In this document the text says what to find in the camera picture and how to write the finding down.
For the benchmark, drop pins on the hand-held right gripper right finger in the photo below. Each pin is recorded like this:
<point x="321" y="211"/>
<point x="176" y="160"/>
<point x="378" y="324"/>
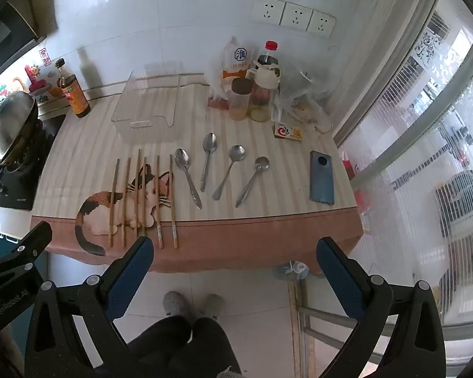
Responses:
<point x="341" y="275"/>

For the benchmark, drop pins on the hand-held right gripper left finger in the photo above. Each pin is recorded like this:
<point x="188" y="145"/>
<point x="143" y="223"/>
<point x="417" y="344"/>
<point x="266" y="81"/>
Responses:
<point x="130" y="271"/>

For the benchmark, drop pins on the wooden chopstick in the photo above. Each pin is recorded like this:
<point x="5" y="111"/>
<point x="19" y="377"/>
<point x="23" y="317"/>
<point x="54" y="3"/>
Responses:
<point x="172" y="204"/>
<point x="113" y="204"/>
<point x="158" y="204"/>
<point x="144" y="197"/>

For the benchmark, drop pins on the clear plastic container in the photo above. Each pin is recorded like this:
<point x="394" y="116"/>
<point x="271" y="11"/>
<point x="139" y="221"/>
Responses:
<point x="142" y="100"/>

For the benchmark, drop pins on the person's left forearm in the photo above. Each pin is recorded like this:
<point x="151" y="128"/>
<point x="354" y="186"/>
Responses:
<point x="10" y="348"/>

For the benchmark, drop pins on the blue face mask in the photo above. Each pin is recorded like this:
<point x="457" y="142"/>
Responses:
<point x="293" y="271"/>

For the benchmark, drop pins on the black gas stove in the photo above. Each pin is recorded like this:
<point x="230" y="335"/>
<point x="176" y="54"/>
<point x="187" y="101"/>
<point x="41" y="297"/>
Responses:
<point x="21" y="191"/>

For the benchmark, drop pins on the grey slipper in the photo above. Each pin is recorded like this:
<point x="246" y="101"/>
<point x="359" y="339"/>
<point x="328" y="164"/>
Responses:
<point x="176" y="304"/>
<point x="212" y="306"/>

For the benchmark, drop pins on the wooden rack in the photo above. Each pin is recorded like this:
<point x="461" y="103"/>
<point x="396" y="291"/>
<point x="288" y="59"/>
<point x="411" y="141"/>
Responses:
<point x="299" y="323"/>

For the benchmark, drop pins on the person's left leg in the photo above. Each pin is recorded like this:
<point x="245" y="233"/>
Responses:
<point x="157" y="342"/>

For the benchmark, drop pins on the person's leg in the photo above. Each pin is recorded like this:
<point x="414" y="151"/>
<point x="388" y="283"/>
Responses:
<point x="157" y="342"/>
<point x="209" y="346"/>

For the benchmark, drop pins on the striped cat print tablecloth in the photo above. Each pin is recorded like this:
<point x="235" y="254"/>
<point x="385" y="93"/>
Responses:
<point x="291" y="189"/>

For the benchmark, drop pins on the blue grey smartphone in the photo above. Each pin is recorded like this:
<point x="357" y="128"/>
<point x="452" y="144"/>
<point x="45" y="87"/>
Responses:
<point x="322" y="177"/>

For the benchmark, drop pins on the person's right leg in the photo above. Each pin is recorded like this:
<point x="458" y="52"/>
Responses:
<point x="209" y="346"/>

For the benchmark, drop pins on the steel wok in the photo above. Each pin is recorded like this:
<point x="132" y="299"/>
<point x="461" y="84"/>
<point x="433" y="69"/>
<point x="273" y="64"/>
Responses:
<point x="12" y="122"/>

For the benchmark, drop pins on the small white red card packet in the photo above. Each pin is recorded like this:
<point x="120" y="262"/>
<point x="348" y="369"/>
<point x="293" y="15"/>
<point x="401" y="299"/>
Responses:
<point x="287" y="131"/>

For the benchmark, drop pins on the dark sauce bottle yellow label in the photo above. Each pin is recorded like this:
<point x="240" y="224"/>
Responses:
<point x="77" y="102"/>

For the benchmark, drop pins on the clear plastic bag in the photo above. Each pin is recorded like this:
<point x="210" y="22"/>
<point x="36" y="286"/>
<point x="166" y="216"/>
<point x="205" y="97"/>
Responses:
<point x="303" y="98"/>

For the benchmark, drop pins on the oil bottle white lid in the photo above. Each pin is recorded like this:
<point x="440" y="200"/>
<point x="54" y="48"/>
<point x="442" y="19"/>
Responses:
<point x="262" y="94"/>

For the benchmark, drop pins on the spice jar brown lid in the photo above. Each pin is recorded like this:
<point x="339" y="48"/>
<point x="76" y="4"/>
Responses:
<point x="240" y="102"/>

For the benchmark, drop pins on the black range hood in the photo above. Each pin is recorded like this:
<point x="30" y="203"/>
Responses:
<point x="8" y="31"/>

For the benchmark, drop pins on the dark bottle red cap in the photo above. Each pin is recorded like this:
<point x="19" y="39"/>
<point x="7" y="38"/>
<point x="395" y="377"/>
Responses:
<point x="269" y="53"/>

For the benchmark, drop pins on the white orange salt bag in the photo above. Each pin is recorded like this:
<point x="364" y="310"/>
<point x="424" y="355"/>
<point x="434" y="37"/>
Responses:
<point x="234" y="59"/>

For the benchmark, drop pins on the colourful cartoon wall stickers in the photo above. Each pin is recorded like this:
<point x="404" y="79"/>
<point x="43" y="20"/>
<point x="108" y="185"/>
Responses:
<point x="37" y="80"/>

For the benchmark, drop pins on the white wall socket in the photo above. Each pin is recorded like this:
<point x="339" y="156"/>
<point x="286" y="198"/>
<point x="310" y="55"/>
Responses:
<point x="267" y="11"/>
<point x="321" y="23"/>
<point x="295" y="16"/>

